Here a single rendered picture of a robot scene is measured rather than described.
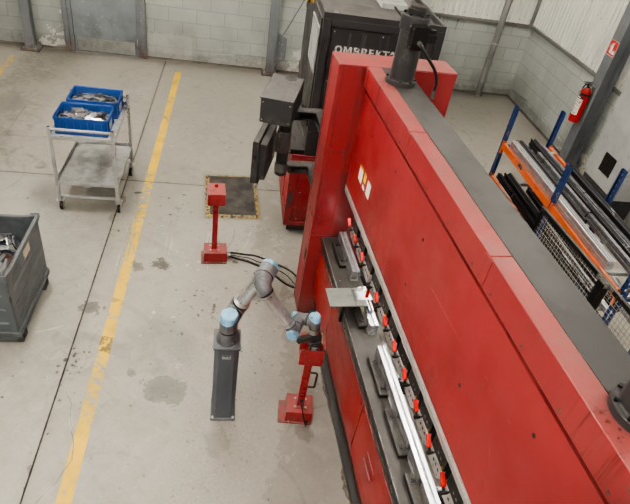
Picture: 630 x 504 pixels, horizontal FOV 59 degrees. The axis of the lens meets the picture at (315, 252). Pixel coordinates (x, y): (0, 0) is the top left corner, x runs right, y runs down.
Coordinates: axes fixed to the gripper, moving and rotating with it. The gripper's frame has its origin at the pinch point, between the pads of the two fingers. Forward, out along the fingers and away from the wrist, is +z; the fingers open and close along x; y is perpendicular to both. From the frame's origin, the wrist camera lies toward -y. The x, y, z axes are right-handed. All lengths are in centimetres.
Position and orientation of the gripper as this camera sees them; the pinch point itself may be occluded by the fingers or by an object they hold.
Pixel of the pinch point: (309, 352)
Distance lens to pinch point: 377.4
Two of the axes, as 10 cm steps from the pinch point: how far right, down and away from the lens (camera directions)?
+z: -0.6, 7.9, 6.1
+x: 0.0, -6.1, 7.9
